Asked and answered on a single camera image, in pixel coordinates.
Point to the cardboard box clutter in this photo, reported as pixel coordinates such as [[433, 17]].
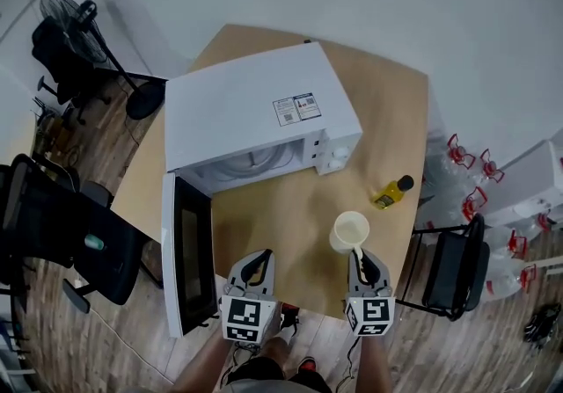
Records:
[[53, 132]]

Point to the white water dispenser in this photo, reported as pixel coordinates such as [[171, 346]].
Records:
[[528, 180]]

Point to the group of clear water jugs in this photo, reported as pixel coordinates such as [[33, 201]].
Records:
[[501, 277]]

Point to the light wooden table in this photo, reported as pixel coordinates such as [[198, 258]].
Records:
[[286, 215]]

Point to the person's red black shoe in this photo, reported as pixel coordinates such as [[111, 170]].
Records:
[[290, 321], [308, 366]]

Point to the black folding chair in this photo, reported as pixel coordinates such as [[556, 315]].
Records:
[[455, 272]]

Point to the black standing fan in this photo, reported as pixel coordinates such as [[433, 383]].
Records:
[[143, 103]]

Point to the cream white cup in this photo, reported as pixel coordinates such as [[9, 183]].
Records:
[[349, 228]]

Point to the yellow oil bottle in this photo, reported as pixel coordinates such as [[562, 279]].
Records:
[[387, 198]]

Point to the person's leg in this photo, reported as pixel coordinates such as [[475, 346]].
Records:
[[275, 349]]

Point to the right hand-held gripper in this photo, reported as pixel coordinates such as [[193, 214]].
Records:
[[374, 310]]

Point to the person's black shorts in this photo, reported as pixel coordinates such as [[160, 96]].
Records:
[[255, 367]]

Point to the person's grey shirt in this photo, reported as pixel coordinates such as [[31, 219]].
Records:
[[272, 387]]

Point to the teal plastic tumbler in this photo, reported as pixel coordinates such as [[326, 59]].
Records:
[[94, 242]]

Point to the person's right forearm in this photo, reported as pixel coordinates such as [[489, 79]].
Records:
[[376, 365]]

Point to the white microwave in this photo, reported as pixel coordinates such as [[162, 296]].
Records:
[[246, 110]]

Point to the black mesh office chair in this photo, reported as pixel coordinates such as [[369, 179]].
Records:
[[110, 250]]

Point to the person's left forearm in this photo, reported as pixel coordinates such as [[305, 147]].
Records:
[[198, 365]]

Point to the black bag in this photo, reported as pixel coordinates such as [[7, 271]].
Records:
[[543, 323]]

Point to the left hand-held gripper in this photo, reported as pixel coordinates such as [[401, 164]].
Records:
[[242, 316]]

